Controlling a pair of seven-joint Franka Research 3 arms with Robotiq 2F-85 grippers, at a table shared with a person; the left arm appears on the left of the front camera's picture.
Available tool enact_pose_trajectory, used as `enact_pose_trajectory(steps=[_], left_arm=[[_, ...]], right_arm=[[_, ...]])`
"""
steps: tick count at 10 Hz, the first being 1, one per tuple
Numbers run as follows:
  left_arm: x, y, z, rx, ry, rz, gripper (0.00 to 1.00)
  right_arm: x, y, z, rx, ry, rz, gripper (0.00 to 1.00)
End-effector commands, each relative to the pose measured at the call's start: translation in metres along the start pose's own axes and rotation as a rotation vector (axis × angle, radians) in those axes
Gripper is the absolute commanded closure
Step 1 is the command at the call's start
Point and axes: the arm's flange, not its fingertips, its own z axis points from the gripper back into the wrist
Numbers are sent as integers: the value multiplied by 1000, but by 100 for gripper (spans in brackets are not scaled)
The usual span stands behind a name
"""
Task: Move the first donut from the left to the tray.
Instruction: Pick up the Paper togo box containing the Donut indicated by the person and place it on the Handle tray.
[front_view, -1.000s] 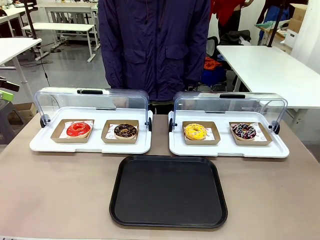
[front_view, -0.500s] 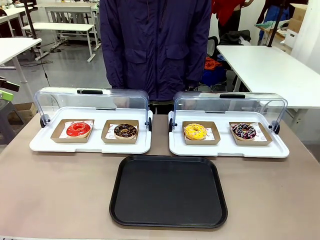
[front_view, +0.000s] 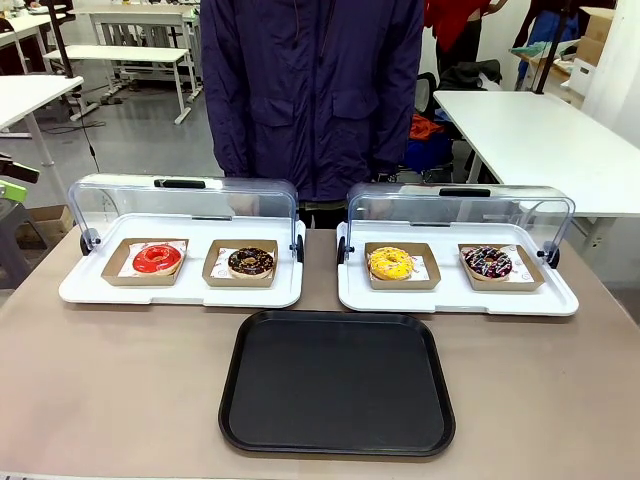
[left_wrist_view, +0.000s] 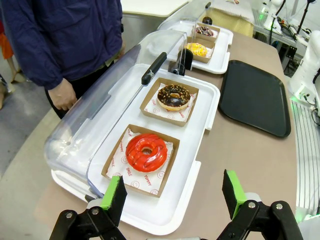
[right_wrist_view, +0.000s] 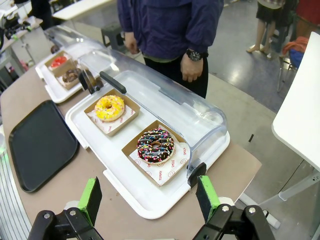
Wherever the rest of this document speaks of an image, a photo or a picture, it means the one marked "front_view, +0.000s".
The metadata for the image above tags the brown cardboard donut tray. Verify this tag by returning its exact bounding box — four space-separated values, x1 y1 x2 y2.
201 238 279 290
363 242 442 291
100 237 190 287
458 243 546 293

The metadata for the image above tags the red glazed donut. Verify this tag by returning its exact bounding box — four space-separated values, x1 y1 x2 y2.
132 243 183 277

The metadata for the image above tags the chocolate donut with nuts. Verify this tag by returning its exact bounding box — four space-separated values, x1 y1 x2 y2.
227 247 276 279

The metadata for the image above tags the yellow glazed sprinkled donut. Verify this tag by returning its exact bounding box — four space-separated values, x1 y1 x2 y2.
368 246 414 281

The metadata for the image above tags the black plastic serving tray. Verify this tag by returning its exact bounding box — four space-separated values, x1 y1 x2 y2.
217 309 457 460

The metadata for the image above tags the dark donut with white drizzle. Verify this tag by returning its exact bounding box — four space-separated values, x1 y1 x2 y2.
462 245 512 280

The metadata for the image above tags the flat cardboard box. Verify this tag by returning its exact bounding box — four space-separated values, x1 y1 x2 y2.
17 204 74 250

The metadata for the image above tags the white table with leg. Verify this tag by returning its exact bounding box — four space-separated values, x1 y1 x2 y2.
0 74 85 169

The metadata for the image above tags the clear display case lid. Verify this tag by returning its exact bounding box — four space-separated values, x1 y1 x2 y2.
346 182 576 264
67 173 300 251

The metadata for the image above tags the white bench table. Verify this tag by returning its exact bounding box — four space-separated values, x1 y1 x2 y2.
43 44 191 125

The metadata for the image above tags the white printed paper liner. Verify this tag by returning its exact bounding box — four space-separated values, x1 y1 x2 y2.
211 245 278 280
124 239 189 277
462 244 533 283
367 252 431 283

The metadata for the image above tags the white display case base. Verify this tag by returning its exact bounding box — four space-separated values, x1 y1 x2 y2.
58 212 307 308
335 221 580 316

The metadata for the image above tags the white background desk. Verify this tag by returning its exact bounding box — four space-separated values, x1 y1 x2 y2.
67 3 202 51

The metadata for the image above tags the person in navy jacket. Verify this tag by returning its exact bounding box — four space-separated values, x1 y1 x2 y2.
199 0 425 229

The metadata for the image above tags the orange cloth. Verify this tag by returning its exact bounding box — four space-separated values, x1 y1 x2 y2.
409 113 446 144

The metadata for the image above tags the blue bag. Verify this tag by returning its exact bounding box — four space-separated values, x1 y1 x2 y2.
403 132 454 172

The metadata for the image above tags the black bag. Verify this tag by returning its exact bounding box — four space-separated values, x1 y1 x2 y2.
439 59 503 92

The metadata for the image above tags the person in red top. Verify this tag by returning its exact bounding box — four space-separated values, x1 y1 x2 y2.
423 0 494 69

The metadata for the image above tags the large white table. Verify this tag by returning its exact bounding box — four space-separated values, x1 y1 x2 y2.
432 89 640 219

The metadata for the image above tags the person in blue clothes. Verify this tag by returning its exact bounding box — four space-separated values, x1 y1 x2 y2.
512 0 581 81

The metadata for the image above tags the white storage box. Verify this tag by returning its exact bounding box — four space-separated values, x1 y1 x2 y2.
567 57 600 92

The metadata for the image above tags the brown cardboard box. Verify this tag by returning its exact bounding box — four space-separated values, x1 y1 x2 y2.
577 7 616 67

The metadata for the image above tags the black hanging cable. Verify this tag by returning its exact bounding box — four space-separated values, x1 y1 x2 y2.
74 91 100 169

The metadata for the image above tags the black camera pole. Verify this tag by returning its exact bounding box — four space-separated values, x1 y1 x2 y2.
534 0 571 95
45 0 76 80

